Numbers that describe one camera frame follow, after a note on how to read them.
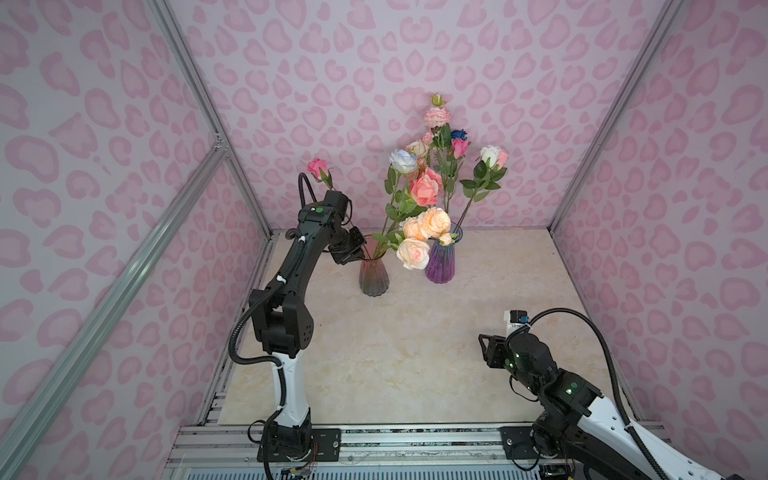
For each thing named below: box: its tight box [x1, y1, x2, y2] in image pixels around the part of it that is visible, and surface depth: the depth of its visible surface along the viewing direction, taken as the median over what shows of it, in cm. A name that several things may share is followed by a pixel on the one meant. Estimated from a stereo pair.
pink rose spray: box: [421, 92, 455, 211], surface depth 85 cm
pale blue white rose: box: [380, 149, 419, 241], surface depth 75 cm
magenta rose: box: [452, 138, 471, 159], surface depth 84 cm
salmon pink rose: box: [386, 174, 439, 221], surface depth 68 cm
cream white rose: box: [406, 139, 430, 160], surface depth 86 cm
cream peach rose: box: [396, 238, 430, 270], surface depth 64 cm
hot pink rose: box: [307, 158, 335, 191], surface depth 80 cm
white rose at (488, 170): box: [454, 145, 509, 231], surface depth 82 cm
